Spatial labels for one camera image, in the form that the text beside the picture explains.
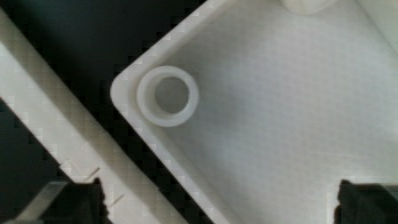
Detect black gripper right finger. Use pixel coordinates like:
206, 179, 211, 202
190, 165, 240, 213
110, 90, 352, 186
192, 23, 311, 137
334, 180, 398, 224

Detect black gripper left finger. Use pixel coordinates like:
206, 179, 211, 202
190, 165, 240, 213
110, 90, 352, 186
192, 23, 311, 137
11, 179, 107, 224

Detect white desk tabletop tray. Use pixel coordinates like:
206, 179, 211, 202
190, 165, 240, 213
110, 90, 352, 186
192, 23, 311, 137
110, 0, 398, 224

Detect white desk leg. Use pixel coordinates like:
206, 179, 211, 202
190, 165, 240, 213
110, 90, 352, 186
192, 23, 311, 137
281, 0, 334, 15

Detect white L-shaped obstacle wall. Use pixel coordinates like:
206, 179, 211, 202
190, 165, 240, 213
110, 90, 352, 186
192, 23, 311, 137
0, 9, 181, 224

